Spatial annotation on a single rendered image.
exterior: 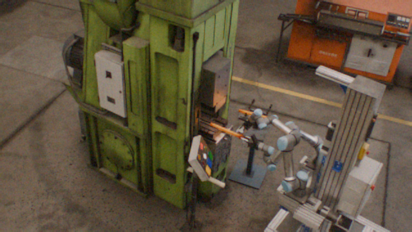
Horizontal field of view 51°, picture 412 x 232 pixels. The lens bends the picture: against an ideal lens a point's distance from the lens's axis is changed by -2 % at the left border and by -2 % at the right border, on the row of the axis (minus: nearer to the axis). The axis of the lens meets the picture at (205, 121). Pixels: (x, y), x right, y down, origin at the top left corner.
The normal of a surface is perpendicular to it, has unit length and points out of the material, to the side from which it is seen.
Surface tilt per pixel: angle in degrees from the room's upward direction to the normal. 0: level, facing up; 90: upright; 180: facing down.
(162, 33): 89
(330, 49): 90
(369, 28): 90
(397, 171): 0
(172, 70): 89
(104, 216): 0
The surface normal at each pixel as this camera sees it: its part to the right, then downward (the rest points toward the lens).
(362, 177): 0.05, -0.78
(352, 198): -0.59, 0.47
